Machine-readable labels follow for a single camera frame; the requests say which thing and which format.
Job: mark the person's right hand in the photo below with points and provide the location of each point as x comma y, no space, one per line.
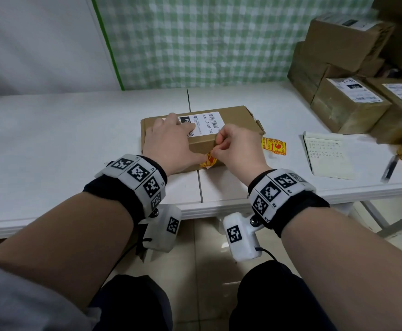
244,153

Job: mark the person's left hand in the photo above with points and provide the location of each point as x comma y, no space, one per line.
168,144

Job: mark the person's left thumb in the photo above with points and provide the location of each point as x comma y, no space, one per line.
193,158

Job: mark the person's right thumb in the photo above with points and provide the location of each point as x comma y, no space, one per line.
219,150

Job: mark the yellow red warning sticker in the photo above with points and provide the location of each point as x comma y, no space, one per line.
208,161
274,145

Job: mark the person's left forearm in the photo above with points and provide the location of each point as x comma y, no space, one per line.
66,241

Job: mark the person's right forearm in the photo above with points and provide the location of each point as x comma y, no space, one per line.
352,272

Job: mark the left wrist marker band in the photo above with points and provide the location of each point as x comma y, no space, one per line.
132,180

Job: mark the wrist marker band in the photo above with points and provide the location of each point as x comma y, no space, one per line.
132,180
280,194

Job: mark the right wrist marker band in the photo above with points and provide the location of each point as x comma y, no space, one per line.
280,194

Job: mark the white handwritten notepad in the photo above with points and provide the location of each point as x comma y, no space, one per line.
328,155

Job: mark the green checked cloth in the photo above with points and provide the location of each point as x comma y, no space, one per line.
214,41

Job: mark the labelled brown cardboard box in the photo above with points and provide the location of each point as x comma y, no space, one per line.
401,113
349,106
345,37

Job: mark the person's dark trousers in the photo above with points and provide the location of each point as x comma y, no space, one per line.
276,299

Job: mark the black pen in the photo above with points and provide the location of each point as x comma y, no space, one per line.
389,168

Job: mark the person's grey sleeve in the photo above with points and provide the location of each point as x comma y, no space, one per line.
25,299

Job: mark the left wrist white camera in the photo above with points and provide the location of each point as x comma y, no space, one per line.
163,230

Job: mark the wrist white camera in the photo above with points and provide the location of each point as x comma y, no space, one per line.
240,237
163,230

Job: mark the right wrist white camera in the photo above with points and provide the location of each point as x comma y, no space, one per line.
240,237

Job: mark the grey metal table frame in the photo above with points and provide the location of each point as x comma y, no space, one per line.
394,217

